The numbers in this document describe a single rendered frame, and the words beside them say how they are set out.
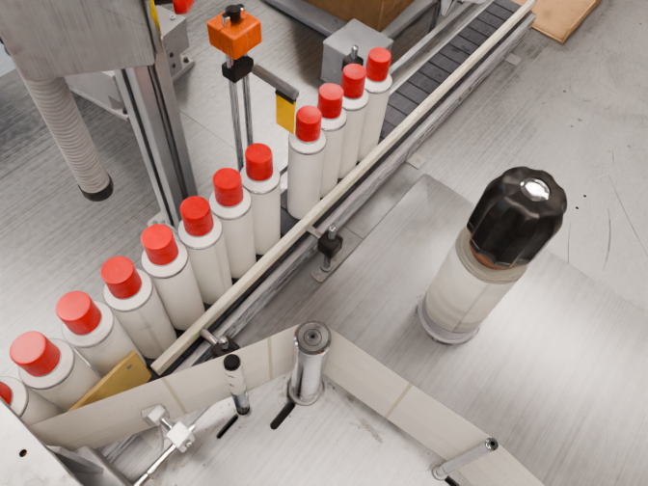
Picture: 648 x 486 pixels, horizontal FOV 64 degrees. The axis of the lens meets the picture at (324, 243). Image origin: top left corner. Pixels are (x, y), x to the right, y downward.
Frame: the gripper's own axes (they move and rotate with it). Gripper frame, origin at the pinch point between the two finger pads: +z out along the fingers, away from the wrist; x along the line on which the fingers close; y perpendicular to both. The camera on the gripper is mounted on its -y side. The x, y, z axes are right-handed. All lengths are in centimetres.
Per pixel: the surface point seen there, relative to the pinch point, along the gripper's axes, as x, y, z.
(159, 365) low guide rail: -50, 4, 46
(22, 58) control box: -66, -3, 10
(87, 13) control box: -64, -1, 5
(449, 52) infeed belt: 21.9, -1.7, 8.7
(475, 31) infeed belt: 30.4, -1.2, 3.7
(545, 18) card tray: 52, 7, -4
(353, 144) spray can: -17.0, 2.5, 21.2
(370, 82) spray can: -17.2, 1.0, 11.8
